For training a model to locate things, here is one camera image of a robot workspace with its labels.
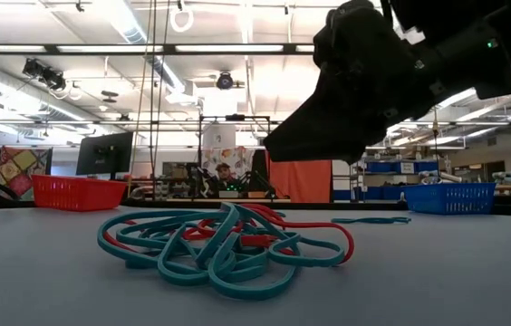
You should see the red rubber band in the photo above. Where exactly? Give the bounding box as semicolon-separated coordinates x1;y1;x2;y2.
102;218;284;254
236;203;355;264

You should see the hanging rope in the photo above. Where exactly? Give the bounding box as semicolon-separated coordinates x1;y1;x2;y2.
128;0;152;185
430;106;440;153

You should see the round black ceiling camera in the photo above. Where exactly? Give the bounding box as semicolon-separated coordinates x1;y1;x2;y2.
216;71;235;91

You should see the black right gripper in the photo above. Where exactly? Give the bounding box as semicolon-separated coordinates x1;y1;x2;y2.
263;0;447;165

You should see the person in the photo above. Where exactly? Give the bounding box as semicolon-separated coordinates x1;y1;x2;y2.
212;161;238;191

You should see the black monitor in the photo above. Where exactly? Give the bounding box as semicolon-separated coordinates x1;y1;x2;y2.
75;131;135;181

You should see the white floral cloth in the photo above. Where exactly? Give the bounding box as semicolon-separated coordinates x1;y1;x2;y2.
200;147;256;182

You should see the teal rubber band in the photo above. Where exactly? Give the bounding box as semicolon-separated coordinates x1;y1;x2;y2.
97;208;243;273
158;203;302;301
267;232;346;268
330;216;412;225

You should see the blue bin shelf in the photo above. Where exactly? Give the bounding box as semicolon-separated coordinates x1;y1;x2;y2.
362;156;441;201

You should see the black hanging cable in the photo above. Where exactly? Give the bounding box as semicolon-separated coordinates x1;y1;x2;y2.
149;0;171;201

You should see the orange cloth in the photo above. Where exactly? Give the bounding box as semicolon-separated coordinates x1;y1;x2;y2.
265;158;333;204

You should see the silver ceiling duct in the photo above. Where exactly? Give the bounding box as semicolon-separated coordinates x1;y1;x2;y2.
92;0;188;94

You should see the white hanging ring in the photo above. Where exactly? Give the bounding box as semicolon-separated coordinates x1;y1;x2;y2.
169;6;195;34

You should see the grey tube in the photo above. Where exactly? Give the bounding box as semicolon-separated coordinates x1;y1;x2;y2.
419;169;464;186

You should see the white panel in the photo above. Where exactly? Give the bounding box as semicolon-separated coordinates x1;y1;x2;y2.
201;124;237;150

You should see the black frame stand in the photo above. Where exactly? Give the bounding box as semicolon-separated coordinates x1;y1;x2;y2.
198;114;272;201

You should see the black overhead beam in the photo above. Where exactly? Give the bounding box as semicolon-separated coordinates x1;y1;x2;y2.
0;43;316;56

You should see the red plastic basket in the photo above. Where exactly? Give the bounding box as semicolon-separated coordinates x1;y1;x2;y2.
32;174;129;213

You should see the colourful patchwork quilt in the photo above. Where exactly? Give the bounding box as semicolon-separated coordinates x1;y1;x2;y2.
0;146;53;201

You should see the blue plastic basket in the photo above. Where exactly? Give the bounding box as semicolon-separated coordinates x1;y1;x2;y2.
400;182;497;216

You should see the black overhead camera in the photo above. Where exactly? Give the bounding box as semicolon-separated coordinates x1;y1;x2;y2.
21;57;68;92

